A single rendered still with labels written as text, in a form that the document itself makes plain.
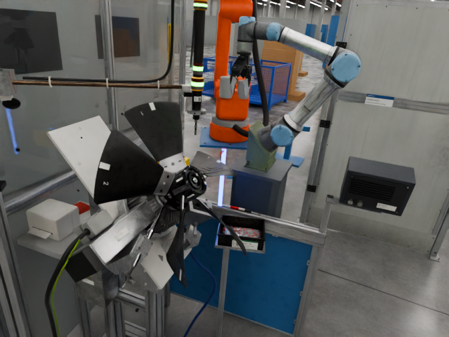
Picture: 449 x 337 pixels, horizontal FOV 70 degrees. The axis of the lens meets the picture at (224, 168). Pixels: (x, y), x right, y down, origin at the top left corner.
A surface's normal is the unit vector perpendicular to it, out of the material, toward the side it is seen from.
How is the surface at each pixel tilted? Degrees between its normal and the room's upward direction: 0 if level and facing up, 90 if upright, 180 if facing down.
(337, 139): 90
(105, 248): 50
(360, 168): 15
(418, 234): 90
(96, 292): 90
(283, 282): 90
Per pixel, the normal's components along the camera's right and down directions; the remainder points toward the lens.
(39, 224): -0.35, 0.36
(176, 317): 0.07, -0.91
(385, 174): -0.02, -0.79
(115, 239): 0.76, -0.43
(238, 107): 0.04, 0.41
